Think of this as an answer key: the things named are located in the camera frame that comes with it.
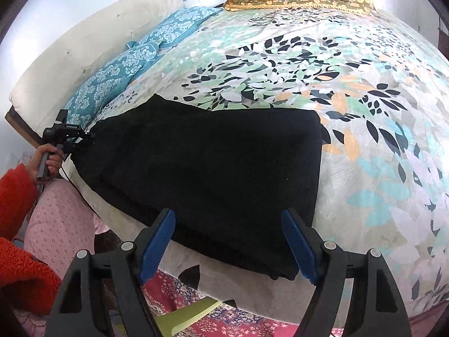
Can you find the small blue floral pillow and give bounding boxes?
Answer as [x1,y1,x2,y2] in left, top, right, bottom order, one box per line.
[126,7,223,48]

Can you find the red patterned rug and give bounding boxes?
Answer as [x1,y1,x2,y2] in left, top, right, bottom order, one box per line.
[105,270,449,337]

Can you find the black pants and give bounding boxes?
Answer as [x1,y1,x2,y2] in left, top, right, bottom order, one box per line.
[68,93,323,281]

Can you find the person's left forearm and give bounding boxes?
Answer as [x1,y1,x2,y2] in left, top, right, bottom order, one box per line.
[0,164,39,243]

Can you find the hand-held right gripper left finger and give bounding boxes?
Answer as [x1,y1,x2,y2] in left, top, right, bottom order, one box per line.
[45,209,176,337]

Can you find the person's left hand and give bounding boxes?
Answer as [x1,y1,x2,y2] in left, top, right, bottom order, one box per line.
[26,143,65,184]

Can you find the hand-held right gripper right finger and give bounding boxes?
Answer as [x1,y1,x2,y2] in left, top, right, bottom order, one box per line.
[281,209,411,337]

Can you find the large blue floral pillow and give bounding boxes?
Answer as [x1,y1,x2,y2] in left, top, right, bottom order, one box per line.
[65,42,160,125]

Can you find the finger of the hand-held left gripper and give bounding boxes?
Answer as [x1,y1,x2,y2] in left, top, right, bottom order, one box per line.
[74,131,97,149]

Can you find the floral leaf-print duvet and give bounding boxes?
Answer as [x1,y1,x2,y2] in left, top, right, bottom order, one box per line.
[67,5,449,324]

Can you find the light green plastic object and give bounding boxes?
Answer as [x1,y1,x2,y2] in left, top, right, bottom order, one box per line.
[116,298,223,337]

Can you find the cream upholstered headboard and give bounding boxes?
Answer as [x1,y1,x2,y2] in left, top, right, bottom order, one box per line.
[9,0,183,137]

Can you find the red fuzzy sleeve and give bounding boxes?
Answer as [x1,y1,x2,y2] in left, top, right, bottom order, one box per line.
[0,238,63,316]

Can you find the brown wooden bed frame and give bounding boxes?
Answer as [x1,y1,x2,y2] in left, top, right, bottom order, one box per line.
[5,107,43,148]

